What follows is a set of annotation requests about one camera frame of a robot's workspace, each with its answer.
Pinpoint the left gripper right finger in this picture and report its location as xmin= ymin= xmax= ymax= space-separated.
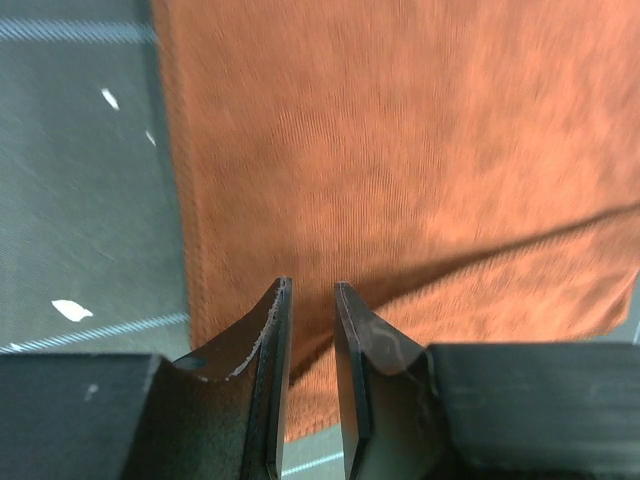
xmin=334 ymin=283 xmax=639 ymax=479

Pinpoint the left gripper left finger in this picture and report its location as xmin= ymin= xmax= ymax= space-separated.
xmin=1 ymin=277 xmax=292 ymax=479

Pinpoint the brown towel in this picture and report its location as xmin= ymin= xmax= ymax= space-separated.
xmin=152 ymin=1 xmax=639 ymax=441

